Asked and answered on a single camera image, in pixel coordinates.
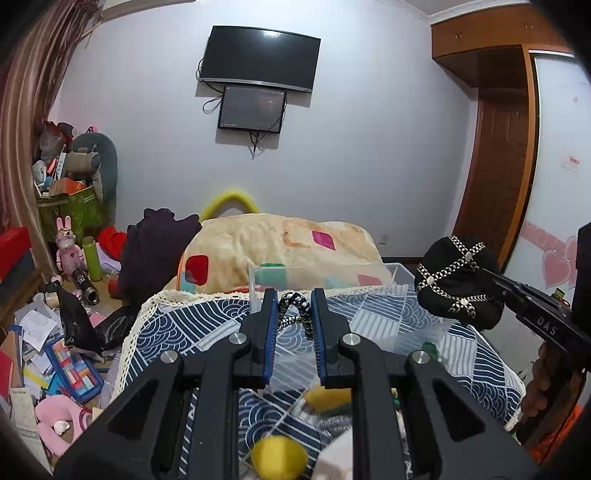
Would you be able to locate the yellow green sponge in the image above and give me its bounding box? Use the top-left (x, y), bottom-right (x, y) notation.
top-left (304, 385), bottom-right (352, 413)

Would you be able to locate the black knit hat with chains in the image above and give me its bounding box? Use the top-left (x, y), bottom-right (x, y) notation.
top-left (414, 235), bottom-right (504, 331)

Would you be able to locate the large wall-mounted black television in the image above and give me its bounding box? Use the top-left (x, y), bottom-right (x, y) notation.
top-left (198, 26), bottom-right (321, 93)

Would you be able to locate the small wall-mounted black monitor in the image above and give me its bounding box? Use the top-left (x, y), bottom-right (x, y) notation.
top-left (217, 85), bottom-right (287, 134)

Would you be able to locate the dark purple garment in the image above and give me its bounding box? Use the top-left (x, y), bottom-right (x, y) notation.
top-left (118, 208), bottom-right (201, 309)

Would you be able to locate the black plastic bag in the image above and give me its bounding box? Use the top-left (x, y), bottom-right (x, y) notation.
top-left (57, 288), bottom-right (138, 357)

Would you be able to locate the clear plastic storage box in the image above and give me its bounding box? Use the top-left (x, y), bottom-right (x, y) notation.
top-left (249, 263), bottom-right (453, 393)

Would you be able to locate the black cylinder bottle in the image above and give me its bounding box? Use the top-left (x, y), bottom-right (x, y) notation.
top-left (72, 268), bottom-right (100, 306)

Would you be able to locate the red cloth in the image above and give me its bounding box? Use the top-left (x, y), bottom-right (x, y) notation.
top-left (96, 226), bottom-right (127, 261)

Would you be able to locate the yellow fuzzy ball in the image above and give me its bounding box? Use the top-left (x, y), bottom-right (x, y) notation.
top-left (250, 436), bottom-right (308, 480)

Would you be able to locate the colourful striped blue box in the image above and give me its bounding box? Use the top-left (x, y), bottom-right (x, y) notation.
top-left (43, 338), bottom-right (104, 404)

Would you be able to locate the brown wooden door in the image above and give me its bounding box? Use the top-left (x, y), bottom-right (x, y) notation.
top-left (453, 89), bottom-right (529, 267)

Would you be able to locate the beige blanket with coloured patches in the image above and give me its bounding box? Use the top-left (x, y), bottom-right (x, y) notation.
top-left (165, 213), bottom-right (392, 294)

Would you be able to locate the grey-green plush toy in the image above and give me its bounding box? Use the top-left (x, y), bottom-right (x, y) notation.
top-left (64, 132), bottom-right (118, 223)

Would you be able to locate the striped red-brown curtain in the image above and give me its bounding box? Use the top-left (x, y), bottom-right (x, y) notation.
top-left (1, 1), bottom-right (98, 280)

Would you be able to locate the green knit hat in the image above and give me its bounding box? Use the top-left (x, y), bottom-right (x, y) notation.
top-left (416, 342), bottom-right (440, 364)

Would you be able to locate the pink neck pillow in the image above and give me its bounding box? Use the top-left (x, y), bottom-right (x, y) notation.
top-left (34, 394), bottom-right (92, 456)

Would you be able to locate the red box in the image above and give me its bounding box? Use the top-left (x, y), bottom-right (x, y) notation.
top-left (0, 227), bottom-right (31, 281)

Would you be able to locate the cream drawstring bag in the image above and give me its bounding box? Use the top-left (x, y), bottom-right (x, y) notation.
top-left (311, 429), bottom-right (353, 480)

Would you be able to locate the black white braided cord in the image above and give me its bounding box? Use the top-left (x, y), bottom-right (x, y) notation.
top-left (275, 291), bottom-right (316, 333)

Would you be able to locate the blue white patterned bedspread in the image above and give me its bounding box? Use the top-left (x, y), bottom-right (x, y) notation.
top-left (107, 284), bottom-right (525, 479)

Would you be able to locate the green cylinder bottle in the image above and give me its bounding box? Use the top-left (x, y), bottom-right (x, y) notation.
top-left (82, 236), bottom-right (103, 282)

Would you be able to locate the pink bunny figure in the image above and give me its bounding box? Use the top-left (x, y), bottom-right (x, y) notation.
top-left (55, 215), bottom-right (87, 280)

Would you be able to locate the person's right hand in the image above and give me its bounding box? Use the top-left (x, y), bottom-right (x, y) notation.
top-left (521, 343), bottom-right (585, 426)

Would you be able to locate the green cardboard box of clutter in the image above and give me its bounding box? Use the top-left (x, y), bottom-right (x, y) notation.
top-left (37, 187), bottom-right (109, 245)

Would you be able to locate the wooden wardrobe with white door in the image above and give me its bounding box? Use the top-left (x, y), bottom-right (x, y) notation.
top-left (430, 1), bottom-right (590, 299)

